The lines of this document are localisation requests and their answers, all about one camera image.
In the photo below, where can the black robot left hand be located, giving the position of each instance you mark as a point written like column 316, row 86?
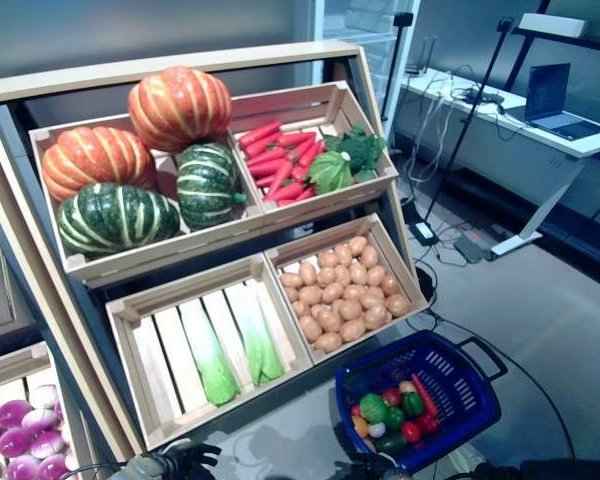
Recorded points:
column 190, row 455

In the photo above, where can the red toy chili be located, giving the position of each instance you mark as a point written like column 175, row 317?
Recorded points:
column 425, row 395

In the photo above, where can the blue plastic shopping basket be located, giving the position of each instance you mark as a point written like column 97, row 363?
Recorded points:
column 470, row 400

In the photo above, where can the black pole stand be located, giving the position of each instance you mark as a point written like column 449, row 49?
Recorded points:
column 396, row 60

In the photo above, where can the light green lettuce head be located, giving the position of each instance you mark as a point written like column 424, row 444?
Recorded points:
column 330, row 172

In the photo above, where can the red toy apple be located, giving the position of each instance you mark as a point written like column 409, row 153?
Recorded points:
column 392, row 396

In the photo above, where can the red toy tomato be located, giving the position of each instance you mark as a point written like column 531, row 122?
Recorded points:
column 411, row 431

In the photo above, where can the white pink toy garlic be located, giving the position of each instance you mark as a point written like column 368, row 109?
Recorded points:
column 377, row 430

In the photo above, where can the green toy bell pepper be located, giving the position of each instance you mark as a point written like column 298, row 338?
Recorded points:
column 394, row 419
column 412, row 404

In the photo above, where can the peach coloured toy apple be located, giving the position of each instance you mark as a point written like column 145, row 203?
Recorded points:
column 407, row 387

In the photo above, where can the small red toy fruit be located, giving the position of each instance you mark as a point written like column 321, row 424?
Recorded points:
column 355, row 410

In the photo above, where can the black tripod stand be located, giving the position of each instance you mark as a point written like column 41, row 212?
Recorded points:
column 472, row 107

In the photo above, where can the tan toy potato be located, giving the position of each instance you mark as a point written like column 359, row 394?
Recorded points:
column 397, row 305
column 372, row 299
column 342, row 254
column 350, row 310
column 327, row 342
column 310, row 327
column 375, row 316
column 352, row 330
column 358, row 245
column 328, row 259
column 369, row 256
column 328, row 320

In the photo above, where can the wide green striped pumpkin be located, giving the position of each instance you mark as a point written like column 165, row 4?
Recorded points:
column 115, row 220

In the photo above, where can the green striped pumpkin with stem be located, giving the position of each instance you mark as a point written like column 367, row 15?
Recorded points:
column 205, row 185

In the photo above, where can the orange striped pumpkin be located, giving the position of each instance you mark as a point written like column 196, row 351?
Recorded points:
column 180, row 110
column 95, row 160

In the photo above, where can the small power adapter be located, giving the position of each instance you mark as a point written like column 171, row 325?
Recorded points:
column 424, row 232

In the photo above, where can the white desk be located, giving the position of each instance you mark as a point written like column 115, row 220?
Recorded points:
column 587, row 145

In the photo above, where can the grey power strip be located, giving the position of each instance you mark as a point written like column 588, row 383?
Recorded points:
column 472, row 248

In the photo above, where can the wooden display shelf frame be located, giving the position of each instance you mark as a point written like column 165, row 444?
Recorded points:
column 170, row 70

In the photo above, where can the brown toy vegetable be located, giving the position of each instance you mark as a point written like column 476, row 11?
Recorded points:
column 370, row 445

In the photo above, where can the dark green leafy vegetable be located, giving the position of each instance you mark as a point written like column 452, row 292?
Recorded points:
column 360, row 147

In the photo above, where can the toy napa cabbage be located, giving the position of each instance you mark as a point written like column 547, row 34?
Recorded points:
column 210, row 360
column 257, row 335

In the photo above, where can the white flat box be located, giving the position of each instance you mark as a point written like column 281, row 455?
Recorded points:
column 550, row 25

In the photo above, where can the dark green toy cucumber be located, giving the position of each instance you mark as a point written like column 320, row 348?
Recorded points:
column 391, row 443

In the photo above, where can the open grey laptop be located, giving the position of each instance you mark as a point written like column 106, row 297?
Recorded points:
column 550, row 95

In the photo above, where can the red toy carrot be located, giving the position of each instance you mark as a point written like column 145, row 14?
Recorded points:
column 286, row 192
column 281, row 179
column 266, row 157
column 261, row 145
column 297, row 138
column 260, row 133
column 267, row 168

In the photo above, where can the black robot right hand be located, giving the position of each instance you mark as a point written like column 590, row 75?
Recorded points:
column 380, row 467

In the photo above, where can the wooden slatted crate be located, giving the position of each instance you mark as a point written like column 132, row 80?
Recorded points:
column 395, row 250
column 5, row 300
column 155, row 260
column 10, row 367
column 145, row 360
column 330, row 200

